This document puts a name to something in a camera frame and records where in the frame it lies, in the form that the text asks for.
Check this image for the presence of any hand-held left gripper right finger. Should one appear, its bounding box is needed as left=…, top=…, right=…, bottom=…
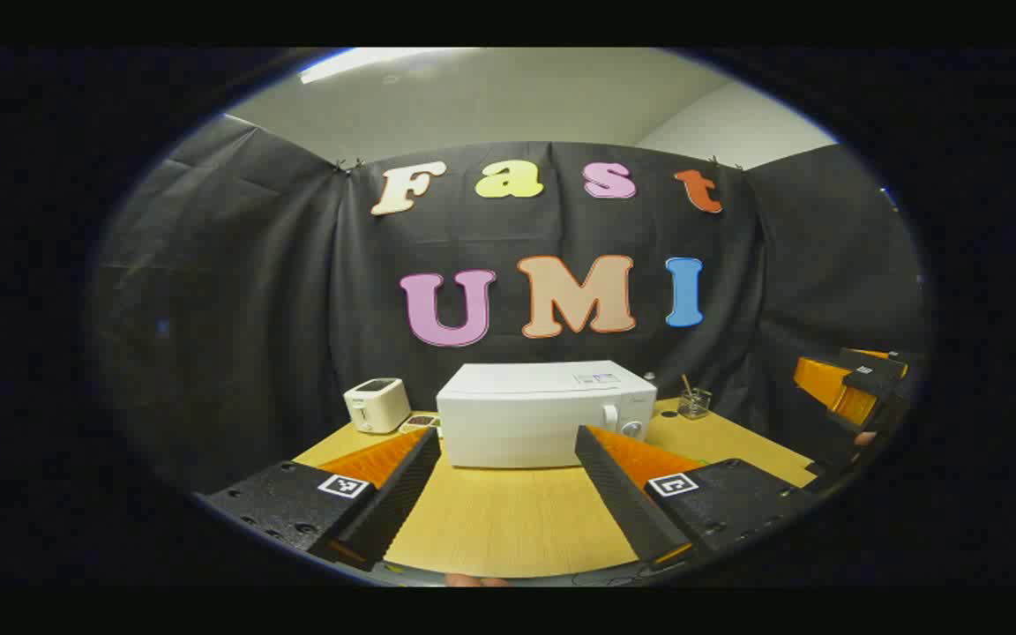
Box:
left=574, top=424, right=816, bottom=567

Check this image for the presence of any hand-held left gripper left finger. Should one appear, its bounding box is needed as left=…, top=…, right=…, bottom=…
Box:
left=199, top=426, right=443, bottom=572

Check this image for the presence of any white microwave oven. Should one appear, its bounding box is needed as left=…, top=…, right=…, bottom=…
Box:
left=436, top=360, right=658, bottom=469

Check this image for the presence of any white toaster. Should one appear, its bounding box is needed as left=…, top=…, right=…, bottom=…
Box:
left=343, top=377, right=412, bottom=435

